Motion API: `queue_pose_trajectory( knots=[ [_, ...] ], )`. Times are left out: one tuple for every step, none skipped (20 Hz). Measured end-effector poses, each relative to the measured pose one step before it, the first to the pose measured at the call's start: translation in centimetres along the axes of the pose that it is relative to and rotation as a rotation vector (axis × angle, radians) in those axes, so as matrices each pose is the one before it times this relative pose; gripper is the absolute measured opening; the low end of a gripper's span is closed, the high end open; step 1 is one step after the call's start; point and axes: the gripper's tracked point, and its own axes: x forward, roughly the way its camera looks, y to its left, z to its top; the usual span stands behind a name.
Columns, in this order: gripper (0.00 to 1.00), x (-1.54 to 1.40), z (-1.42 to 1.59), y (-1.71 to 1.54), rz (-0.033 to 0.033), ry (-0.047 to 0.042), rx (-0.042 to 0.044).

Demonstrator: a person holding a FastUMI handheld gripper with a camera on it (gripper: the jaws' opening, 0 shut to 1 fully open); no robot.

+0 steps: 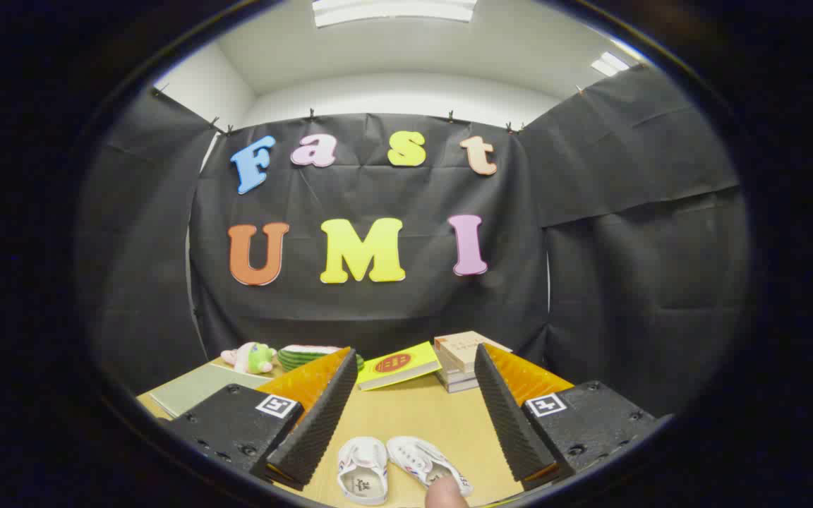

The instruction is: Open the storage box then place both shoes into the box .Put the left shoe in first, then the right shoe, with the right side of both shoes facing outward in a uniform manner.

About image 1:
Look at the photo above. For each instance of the beige book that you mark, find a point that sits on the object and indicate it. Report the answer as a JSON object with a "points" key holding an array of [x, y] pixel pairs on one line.
{"points": [[459, 349]]}

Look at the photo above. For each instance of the pink and green plush toy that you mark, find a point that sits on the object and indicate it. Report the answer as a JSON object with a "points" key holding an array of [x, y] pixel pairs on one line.
{"points": [[255, 358]]}

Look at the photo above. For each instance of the long ceiling light panel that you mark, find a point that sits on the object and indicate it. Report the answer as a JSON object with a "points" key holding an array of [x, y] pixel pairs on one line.
{"points": [[392, 10]]}

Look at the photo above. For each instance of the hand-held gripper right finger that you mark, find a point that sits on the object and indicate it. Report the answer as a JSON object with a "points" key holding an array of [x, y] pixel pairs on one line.
{"points": [[512, 423]]}

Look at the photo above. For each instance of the small ceiling light panel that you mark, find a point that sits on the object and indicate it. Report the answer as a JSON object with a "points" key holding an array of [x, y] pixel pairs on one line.
{"points": [[610, 63]]}

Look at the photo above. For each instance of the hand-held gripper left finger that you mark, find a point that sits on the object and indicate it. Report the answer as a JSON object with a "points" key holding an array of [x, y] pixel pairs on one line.
{"points": [[315, 423]]}

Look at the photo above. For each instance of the white canvas shoe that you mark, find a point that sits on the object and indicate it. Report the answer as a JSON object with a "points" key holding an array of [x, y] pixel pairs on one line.
{"points": [[420, 458], [363, 466]]}

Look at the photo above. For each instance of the green striped watermelon plush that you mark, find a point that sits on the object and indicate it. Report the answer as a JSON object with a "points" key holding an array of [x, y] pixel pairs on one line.
{"points": [[300, 356]]}

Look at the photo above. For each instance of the white paperback book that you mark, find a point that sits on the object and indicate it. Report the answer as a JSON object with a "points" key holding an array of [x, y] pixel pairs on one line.
{"points": [[452, 375]]}

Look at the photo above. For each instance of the yellow book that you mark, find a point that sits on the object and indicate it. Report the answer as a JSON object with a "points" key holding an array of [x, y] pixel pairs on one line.
{"points": [[399, 367]]}

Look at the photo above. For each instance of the grey cover book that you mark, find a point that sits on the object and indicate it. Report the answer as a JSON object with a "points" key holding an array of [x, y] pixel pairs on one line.
{"points": [[461, 386]]}

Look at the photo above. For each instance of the pale green fabric storage box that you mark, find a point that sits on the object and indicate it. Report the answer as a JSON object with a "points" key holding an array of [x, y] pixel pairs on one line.
{"points": [[198, 388]]}

